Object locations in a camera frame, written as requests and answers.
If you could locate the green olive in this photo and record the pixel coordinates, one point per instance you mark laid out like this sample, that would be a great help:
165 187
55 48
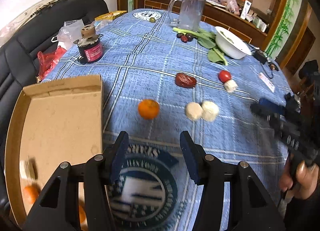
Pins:
152 20

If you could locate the dark jar with cork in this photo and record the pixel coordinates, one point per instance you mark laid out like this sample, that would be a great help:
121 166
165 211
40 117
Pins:
89 45

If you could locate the red plastic bag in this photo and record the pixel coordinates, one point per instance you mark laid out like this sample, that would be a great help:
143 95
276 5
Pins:
48 61

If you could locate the white yam chunk far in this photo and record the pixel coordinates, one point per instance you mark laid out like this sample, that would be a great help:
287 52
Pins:
230 86

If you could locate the yellow packet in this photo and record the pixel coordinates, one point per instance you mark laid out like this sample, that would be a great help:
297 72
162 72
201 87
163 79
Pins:
110 16

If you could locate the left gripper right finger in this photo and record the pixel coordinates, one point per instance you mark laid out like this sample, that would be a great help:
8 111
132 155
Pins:
250 208

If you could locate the red jujube on table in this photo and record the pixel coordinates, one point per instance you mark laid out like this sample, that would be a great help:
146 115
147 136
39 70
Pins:
185 81

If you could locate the green leafy vegetable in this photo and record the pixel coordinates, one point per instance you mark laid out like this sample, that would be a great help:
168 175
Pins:
206 39

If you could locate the glass mug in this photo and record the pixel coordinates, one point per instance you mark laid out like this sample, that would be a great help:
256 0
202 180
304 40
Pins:
189 16

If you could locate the cardboard tray box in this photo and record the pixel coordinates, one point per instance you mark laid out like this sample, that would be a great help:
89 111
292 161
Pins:
52 122

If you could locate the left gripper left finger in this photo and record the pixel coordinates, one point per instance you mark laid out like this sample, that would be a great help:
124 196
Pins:
57 207

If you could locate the blue plaid tablecloth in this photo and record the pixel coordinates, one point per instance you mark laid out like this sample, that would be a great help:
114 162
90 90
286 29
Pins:
140 61

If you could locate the white enamel bowl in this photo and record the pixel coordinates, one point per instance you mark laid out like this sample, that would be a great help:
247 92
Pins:
231 44

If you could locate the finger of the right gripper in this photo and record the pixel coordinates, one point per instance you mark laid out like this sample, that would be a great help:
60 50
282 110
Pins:
271 103
270 113

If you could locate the right hand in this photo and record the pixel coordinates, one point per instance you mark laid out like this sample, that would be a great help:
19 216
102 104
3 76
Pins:
306 177

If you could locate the clear plastic bag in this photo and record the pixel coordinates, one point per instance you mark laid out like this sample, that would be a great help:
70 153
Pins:
68 33

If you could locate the white yam chunk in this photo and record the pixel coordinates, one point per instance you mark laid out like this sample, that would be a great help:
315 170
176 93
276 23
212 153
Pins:
193 111
230 86
210 110

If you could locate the small dark fruits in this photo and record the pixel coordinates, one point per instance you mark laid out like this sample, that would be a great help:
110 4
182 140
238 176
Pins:
185 37

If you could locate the red cherry tomato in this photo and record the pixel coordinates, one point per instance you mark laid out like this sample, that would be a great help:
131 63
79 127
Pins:
224 76

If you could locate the black charger with cable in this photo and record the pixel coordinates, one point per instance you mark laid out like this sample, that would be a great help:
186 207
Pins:
266 63

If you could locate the white yam piece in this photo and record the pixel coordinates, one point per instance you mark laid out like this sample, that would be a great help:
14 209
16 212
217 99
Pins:
27 169

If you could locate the orange tangerine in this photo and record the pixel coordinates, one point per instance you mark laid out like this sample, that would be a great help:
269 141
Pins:
31 193
148 109

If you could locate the black leather sofa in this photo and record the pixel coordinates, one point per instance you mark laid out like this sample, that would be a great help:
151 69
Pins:
19 63

